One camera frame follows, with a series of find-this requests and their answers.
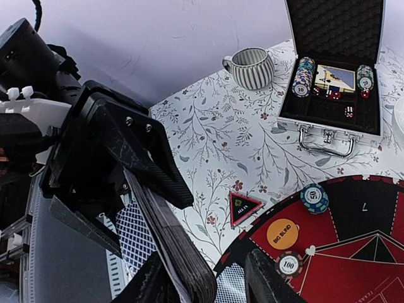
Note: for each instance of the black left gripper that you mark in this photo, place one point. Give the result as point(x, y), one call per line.
point(104, 134)

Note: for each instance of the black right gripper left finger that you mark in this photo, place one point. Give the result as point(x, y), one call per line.
point(149, 285)

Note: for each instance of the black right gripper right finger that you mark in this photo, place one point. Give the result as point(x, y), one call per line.
point(263, 284)

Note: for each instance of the dealt blue playing card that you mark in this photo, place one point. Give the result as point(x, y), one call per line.
point(231, 285)

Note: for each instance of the orange black hundred chip stack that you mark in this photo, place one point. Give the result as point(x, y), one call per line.
point(289, 265)

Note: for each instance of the orange big blind button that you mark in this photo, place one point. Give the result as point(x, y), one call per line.
point(282, 234)

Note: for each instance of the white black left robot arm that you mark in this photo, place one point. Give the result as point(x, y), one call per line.
point(26, 60)

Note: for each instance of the black triangular all-in button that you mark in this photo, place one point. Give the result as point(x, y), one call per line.
point(242, 207)

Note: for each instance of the round red black poker mat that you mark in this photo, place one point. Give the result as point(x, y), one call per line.
point(353, 252)

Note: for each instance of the striped grey cup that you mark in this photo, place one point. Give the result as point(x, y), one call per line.
point(251, 68)

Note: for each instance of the red translucent die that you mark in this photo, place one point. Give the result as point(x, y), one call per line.
point(336, 95)
point(316, 91)
point(349, 112)
point(329, 94)

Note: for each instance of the row of poker chips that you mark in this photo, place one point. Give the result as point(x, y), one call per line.
point(301, 85)

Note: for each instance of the aluminium poker chip case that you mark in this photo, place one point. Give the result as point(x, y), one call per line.
point(332, 100)

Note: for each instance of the boxed playing card deck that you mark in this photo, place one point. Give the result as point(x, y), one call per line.
point(335, 79)

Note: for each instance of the white ceramic bowl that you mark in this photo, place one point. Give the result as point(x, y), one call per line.
point(397, 121)

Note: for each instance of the short green chip row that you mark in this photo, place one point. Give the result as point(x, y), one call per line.
point(365, 77)

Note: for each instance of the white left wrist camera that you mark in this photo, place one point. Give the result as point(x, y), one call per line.
point(22, 101)

